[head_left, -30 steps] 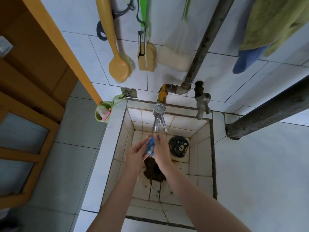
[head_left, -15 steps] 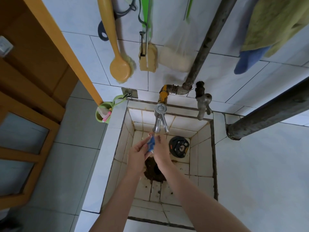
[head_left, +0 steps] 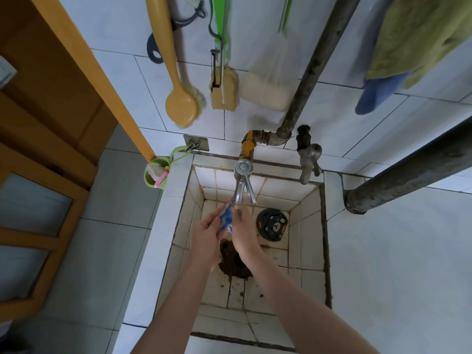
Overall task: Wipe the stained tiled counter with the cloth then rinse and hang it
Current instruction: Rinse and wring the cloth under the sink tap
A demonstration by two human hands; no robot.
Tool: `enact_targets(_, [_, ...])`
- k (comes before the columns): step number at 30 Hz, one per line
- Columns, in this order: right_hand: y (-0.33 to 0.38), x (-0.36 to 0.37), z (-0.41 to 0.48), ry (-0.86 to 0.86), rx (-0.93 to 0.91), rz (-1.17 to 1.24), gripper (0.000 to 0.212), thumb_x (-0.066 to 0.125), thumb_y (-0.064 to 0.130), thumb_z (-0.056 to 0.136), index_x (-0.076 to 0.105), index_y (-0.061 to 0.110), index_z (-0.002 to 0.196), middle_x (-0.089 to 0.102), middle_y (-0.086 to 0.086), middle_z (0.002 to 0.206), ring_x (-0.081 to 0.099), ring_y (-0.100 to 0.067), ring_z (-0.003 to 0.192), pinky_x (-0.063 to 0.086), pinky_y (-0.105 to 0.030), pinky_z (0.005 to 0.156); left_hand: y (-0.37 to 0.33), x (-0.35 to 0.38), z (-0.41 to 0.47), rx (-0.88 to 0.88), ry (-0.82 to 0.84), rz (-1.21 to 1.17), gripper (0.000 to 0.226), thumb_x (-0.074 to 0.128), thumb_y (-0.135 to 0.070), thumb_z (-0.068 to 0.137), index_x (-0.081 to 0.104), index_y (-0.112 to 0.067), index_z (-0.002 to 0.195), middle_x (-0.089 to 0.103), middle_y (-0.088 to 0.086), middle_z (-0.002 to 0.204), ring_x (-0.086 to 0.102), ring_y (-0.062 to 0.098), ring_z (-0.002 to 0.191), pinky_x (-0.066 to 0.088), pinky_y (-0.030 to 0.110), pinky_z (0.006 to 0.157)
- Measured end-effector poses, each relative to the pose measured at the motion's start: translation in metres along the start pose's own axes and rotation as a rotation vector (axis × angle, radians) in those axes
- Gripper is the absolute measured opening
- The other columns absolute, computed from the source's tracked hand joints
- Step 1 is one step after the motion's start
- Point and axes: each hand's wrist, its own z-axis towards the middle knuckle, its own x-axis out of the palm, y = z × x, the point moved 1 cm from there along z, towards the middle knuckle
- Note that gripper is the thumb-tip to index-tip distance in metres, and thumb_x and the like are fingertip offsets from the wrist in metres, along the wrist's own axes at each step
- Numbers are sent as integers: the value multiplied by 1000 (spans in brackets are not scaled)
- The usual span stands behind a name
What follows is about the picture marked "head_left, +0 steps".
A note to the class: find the person's right hand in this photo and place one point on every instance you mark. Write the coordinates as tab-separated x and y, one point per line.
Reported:
245	235

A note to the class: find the person's left hand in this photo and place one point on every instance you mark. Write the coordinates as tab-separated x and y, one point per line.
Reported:
206	243

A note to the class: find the blue white wavy cloth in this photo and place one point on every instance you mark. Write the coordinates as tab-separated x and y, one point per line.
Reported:
225	217

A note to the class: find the chrome faucet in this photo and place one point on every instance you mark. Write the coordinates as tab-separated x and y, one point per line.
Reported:
241	180

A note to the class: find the person's left forearm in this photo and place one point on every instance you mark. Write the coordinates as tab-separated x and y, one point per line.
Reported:
173	313

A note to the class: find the person's right forearm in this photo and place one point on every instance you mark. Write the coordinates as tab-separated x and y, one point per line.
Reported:
306	309

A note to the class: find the black round drain stopper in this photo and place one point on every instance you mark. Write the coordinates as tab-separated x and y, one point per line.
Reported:
273	224

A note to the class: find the white tiled sink basin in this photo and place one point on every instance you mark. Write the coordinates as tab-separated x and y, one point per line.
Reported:
280	283

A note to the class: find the small pink object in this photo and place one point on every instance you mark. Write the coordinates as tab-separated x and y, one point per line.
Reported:
161	178

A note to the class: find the green plastic cup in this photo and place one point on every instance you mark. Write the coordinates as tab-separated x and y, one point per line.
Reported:
147	182

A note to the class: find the grey metal tap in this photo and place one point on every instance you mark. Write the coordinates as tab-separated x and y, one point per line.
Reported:
308	162

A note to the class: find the black tap knob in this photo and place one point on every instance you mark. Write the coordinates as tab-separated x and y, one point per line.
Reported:
303	136

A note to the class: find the yellow hanging brush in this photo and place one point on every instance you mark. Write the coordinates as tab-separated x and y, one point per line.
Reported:
180	106

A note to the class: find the white hanging item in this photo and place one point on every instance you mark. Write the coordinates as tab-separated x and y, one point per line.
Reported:
265	90

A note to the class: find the black thin hanging tool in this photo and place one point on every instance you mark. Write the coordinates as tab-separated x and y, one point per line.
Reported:
213	70

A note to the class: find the rusty grey metal pipe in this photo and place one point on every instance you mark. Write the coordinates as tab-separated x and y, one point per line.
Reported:
405	169

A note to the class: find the blue hanging cloth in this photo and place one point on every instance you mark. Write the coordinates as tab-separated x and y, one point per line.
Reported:
376	93

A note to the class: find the grey water supply pipe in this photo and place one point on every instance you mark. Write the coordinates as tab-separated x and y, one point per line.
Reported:
324	51

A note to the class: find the brown wooden door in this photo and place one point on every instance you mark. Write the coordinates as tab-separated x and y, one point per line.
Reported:
55	88

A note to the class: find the white door hook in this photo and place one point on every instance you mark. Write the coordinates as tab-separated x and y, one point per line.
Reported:
5	71

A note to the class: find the olive green hanging towel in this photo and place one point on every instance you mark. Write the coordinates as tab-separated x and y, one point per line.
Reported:
416	33

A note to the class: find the grey wall hook plate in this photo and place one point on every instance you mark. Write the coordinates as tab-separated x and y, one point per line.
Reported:
201	140

